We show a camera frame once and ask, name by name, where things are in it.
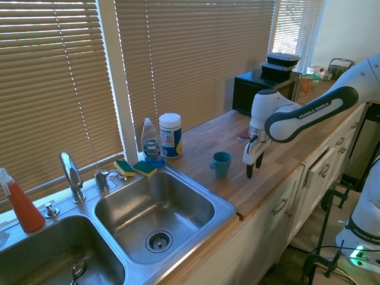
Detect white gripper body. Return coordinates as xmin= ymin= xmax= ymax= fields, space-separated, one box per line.
xmin=242 ymin=130 xmax=271 ymax=166

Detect teal ceramic mug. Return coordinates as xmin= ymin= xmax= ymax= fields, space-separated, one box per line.
xmin=209 ymin=151 xmax=233 ymax=179

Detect stainless steel double sink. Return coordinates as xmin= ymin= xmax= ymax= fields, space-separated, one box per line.
xmin=0 ymin=164 xmax=237 ymax=285

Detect metal sink drain strainer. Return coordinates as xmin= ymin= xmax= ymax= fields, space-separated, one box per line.
xmin=144 ymin=229 xmax=174 ymax=254

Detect black microwave oven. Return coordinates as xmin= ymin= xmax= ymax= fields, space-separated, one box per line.
xmin=232 ymin=69 xmax=303 ymax=117

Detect white kitchen cabinets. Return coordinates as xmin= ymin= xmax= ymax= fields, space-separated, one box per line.
xmin=166 ymin=103 xmax=368 ymax=285

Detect orange box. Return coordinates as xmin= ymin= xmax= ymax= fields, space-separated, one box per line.
xmin=297 ymin=76 xmax=315 ymax=93

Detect white wipes canister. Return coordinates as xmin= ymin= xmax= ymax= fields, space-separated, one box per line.
xmin=158 ymin=112 xmax=183 ymax=159

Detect black clamp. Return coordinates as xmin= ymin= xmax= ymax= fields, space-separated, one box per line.
xmin=302 ymin=239 xmax=346 ymax=281
xmin=320 ymin=183 xmax=354 ymax=212

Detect clear container green lid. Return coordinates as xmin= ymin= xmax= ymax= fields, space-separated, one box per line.
xmin=305 ymin=64 xmax=327 ymax=83

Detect clear Dawn dish soap bottle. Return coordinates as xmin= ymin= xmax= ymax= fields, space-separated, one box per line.
xmin=140 ymin=117 xmax=165 ymax=167

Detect yellow green sponge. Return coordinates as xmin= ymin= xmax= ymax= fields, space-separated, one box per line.
xmin=113 ymin=159 xmax=136 ymax=178
xmin=132 ymin=160 xmax=159 ymax=179

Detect dark cutlery caddy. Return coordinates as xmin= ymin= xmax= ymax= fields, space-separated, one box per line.
xmin=327 ymin=58 xmax=356 ymax=81

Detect narrow pale window blind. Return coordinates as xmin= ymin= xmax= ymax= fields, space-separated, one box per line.
xmin=271 ymin=0 xmax=326 ymax=74

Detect chrome side sprayer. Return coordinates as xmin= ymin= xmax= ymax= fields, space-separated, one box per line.
xmin=94 ymin=169 xmax=120 ymax=192

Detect chrome kitchen faucet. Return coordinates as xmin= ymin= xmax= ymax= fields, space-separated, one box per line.
xmin=59 ymin=151 xmax=87 ymax=204

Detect metal spoon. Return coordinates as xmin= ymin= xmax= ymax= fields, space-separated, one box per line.
xmin=69 ymin=258 xmax=87 ymax=285

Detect small chrome knob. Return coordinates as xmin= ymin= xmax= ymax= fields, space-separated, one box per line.
xmin=44 ymin=201 xmax=61 ymax=219

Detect wide tan window blind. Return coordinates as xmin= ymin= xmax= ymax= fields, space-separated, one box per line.
xmin=0 ymin=0 xmax=126 ymax=213

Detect orange spray bottle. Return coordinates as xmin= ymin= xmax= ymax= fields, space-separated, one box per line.
xmin=0 ymin=167 xmax=46 ymax=233

